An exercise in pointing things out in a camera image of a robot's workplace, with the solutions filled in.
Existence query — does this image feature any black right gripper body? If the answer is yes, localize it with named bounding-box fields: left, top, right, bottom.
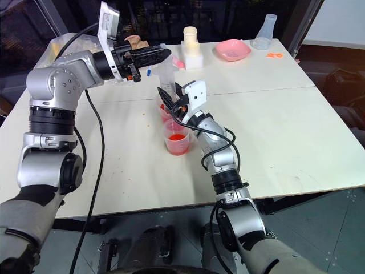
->
left=170, top=95, right=191, bottom=124

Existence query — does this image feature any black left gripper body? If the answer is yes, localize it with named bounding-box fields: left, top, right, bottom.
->
left=113, top=41, right=143, bottom=83

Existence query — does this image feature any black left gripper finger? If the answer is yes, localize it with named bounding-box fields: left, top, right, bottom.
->
left=131, top=45, right=172, bottom=59
left=132, top=55, right=171, bottom=70

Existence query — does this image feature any clear plastic measuring jug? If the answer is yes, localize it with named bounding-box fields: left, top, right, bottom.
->
left=153, top=42, right=180, bottom=134

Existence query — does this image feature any clear cup with red liquid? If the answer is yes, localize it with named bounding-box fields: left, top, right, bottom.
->
left=164, top=118, right=191, bottom=157
left=156, top=94, right=179, bottom=124

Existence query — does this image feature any pink plastic piece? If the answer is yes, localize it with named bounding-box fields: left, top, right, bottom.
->
left=170, top=55, right=186, bottom=70

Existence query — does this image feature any cream plastic bottle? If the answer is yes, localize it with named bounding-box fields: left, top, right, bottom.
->
left=180, top=39, right=205, bottom=70
left=183, top=26, right=200, bottom=49

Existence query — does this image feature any clear plastic bag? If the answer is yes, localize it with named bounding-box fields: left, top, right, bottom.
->
left=36, top=31, right=101, bottom=71

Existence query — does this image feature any pink square bowl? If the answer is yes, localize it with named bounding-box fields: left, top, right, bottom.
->
left=214, top=39, right=252, bottom=62

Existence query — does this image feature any clear conical flask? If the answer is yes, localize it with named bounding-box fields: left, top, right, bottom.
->
left=252, top=14, right=278, bottom=51

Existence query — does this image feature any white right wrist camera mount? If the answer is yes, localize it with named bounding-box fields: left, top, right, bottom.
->
left=181, top=80, right=207, bottom=117

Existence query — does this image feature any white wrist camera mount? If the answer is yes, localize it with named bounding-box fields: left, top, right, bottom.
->
left=181, top=80, right=207, bottom=117
left=96, top=1, right=127, bottom=84

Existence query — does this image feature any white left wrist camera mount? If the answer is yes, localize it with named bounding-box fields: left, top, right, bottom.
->
left=96, top=1, right=127, bottom=84

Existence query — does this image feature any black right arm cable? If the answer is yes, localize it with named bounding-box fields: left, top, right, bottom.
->
left=171, top=104, right=238, bottom=172

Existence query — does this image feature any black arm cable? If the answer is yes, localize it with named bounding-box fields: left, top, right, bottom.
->
left=171, top=104, right=238, bottom=172
left=53, top=22, right=106, bottom=274

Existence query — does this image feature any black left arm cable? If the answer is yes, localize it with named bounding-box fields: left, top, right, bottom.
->
left=53, top=22, right=106, bottom=274

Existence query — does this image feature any dark window frame post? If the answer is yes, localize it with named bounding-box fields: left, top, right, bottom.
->
left=281, top=0, right=326, bottom=55

